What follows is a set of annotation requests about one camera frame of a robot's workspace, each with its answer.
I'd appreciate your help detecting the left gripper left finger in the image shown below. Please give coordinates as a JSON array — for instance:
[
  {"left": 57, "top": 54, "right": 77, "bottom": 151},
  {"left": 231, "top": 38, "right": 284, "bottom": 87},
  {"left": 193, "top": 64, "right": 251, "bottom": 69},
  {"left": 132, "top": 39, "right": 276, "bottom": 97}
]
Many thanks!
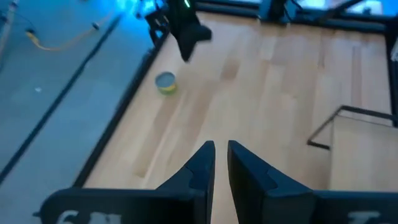
[{"left": 154, "top": 139, "right": 216, "bottom": 224}]

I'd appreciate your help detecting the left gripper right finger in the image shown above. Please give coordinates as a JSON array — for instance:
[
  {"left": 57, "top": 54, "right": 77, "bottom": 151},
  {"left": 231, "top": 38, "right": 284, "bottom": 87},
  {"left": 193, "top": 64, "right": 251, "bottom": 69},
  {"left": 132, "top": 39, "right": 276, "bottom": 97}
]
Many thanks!
[{"left": 227, "top": 139, "right": 315, "bottom": 224}]

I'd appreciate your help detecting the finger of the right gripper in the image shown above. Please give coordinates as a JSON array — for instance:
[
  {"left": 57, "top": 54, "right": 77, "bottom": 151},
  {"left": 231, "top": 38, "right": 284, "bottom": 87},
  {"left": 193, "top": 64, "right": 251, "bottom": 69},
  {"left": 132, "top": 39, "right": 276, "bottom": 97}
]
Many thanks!
[{"left": 178, "top": 39, "right": 198, "bottom": 62}]

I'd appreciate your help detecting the short yellow-green can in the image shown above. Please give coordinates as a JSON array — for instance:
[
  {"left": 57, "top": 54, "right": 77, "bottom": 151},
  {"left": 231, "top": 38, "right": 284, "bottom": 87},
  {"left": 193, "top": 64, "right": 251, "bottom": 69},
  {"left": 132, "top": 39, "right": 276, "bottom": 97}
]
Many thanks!
[{"left": 154, "top": 72, "right": 178, "bottom": 96}]

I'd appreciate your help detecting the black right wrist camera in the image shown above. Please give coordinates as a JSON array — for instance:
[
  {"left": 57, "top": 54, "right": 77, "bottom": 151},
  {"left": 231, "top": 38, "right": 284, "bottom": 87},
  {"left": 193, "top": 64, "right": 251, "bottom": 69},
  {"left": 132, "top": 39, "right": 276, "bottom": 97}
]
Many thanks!
[{"left": 194, "top": 26, "right": 214, "bottom": 44}]

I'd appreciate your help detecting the black aluminium table frame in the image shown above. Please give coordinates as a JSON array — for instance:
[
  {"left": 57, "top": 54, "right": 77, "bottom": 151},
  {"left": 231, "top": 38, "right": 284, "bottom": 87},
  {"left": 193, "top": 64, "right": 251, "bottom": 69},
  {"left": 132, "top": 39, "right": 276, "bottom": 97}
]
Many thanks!
[{"left": 72, "top": 0, "right": 398, "bottom": 189}]

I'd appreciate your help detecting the yellow cable with black plug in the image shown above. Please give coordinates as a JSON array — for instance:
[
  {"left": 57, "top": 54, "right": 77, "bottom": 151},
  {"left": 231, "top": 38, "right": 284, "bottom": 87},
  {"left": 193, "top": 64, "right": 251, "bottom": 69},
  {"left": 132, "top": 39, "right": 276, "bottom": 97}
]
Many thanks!
[{"left": 24, "top": 11, "right": 116, "bottom": 53}]

